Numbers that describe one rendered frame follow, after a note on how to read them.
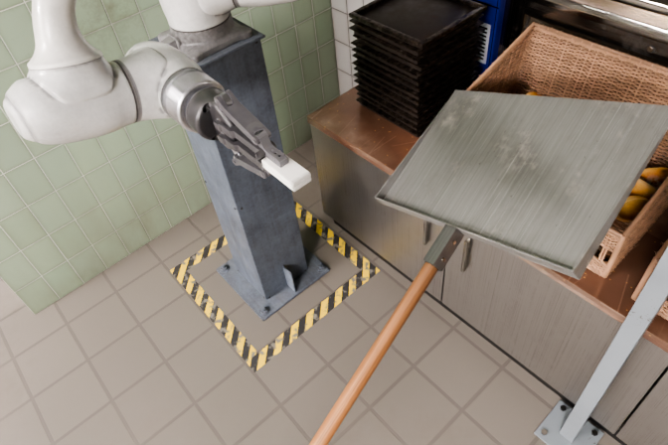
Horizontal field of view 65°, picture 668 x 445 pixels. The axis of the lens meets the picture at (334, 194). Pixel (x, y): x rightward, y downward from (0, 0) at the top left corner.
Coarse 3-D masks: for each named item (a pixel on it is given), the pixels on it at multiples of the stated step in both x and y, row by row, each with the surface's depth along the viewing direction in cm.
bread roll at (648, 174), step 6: (648, 168) 137; (654, 168) 136; (660, 168) 135; (666, 168) 135; (642, 174) 138; (648, 174) 136; (654, 174) 135; (660, 174) 135; (666, 174) 134; (648, 180) 136; (654, 180) 136; (660, 180) 135; (654, 186) 136
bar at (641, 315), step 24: (624, 0) 97; (648, 0) 94; (648, 288) 100; (648, 312) 103; (624, 336) 112; (624, 360) 116; (600, 384) 127; (576, 408) 140; (552, 432) 154; (576, 432) 147; (600, 432) 153
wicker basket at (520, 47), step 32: (544, 32) 151; (512, 64) 156; (576, 64) 148; (608, 64) 142; (640, 64) 136; (576, 96) 151; (608, 96) 145; (640, 96) 138; (640, 224) 119; (608, 256) 126
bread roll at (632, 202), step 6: (630, 198) 129; (636, 198) 129; (642, 198) 129; (624, 204) 129; (630, 204) 129; (636, 204) 129; (642, 204) 129; (624, 210) 129; (630, 210) 129; (636, 210) 129; (618, 216) 130; (624, 216) 129; (630, 216) 129
